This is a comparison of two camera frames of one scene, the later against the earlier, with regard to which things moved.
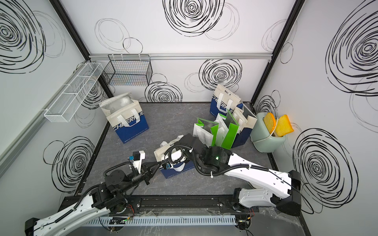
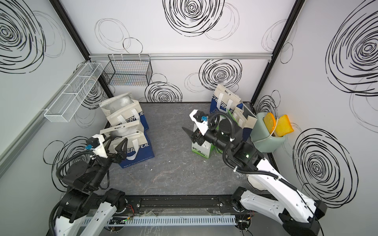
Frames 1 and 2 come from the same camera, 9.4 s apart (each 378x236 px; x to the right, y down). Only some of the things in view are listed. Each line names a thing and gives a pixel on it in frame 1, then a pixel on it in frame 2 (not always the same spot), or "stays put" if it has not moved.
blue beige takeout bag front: x=246 y=120 stays put
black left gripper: x=146 y=173 → x=117 y=159
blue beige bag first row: x=126 y=115 stays put
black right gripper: x=185 y=160 → x=195 y=135
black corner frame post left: x=81 y=44 stays put
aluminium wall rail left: x=9 y=153 stays put
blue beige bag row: x=178 y=167 → x=138 y=147
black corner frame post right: x=297 y=8 stays put
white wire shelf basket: x=64 y=107 stays put
